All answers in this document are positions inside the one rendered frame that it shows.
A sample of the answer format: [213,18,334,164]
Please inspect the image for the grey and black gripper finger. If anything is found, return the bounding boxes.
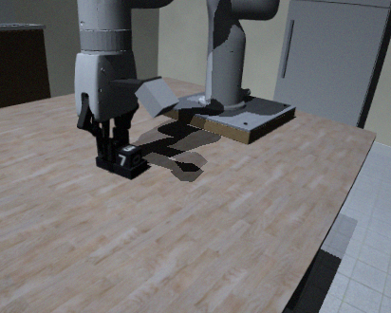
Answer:
[113,104,139,143]
[77,94,114,161]

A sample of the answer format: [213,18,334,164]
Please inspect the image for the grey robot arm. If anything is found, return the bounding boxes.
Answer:
[77,0,280,118]

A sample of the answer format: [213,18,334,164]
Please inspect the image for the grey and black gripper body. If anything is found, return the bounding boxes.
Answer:
[75,48,138,122]

